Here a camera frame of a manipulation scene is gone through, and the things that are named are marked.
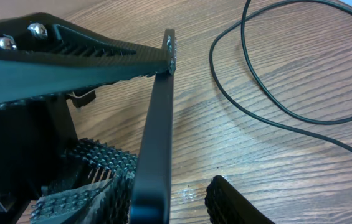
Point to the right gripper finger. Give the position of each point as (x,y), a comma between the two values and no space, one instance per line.
(225,205)

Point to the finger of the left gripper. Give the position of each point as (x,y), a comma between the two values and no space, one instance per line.
(93,186)
(42,56)

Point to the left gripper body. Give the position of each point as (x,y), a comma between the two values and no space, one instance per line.
(33,139)

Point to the Samsung Galaxy smartphone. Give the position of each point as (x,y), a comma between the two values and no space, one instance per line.
(150,199)

